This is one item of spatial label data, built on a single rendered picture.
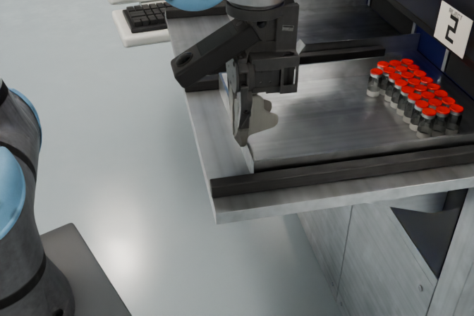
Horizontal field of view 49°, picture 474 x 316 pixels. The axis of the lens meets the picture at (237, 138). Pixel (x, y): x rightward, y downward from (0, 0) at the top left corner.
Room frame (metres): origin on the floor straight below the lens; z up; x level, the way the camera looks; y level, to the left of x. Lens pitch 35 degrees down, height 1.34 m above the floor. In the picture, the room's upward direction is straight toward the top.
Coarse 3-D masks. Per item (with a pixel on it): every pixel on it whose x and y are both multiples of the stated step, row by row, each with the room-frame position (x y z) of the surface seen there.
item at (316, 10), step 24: (312, 0) 1.20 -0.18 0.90; (336, 0) 1.21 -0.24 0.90; (360, 0) 1.22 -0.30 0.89; (312, 24) 1.10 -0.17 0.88; (336, 24) 1.10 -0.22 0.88; (360, 24) 1.10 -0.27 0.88; (384, 24) 1.10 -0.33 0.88; (312, 48) 0.93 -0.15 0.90; (336, 48) 0.94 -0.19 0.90; (408, 48) 0.97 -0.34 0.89
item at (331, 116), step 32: (320, 64) 0.84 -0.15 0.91; (352, 64) 0.86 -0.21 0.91; (224, 96) 0.76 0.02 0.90; (288, 96) 0.79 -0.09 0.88; (320, 96) 0.79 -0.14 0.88; (352, 96) 0.79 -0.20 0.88; (288, 128) 0.68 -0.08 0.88; (320, 128) 0.68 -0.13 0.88; (352, 128) 0.68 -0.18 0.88; (384, 128) 0.68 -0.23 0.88; (256, 160) 0.56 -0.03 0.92; (288, 160) 0.57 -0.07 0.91; (320, 160) 0.57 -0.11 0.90
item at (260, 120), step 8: (256, 96) 0.59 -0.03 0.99; (256, 104) 0.59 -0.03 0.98; (256, 112) 0.59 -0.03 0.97; (264, 112) 0.60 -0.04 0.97; (256, 120) 0.60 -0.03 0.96; (264, 120) 0.60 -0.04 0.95; (272, 120) 0.60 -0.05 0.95; (248, 128) 0.59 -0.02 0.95; (256, 128) 0.60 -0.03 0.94; (264, 128) 0.60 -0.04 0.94; (240, 136) 0.59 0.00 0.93; (248, 136) 0.59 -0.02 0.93; (240, 144) 0.60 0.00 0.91
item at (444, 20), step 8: (440, 8) 0.79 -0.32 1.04; (448, 8) 0.77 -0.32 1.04; (440, 16) 0.79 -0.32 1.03; (448, 16) 0.77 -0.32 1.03; (456, 16) 0.75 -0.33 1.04; (464, 16) 0.73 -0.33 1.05; (440, 24) 0.78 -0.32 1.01; (448, 24) 0.76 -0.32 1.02; (464, 24) 0.73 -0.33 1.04; (472, 24) 0.71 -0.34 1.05; (440, 32) 0.78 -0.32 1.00; (456, 32) 0.74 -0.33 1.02; (464, 32) 0.72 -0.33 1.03; (440, 40) 0.77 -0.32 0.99; (456, 40) 0.73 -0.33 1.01; (464, 40) 0.72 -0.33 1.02; (456, 48) 0.73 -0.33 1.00; (464, 48) 0.71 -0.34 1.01
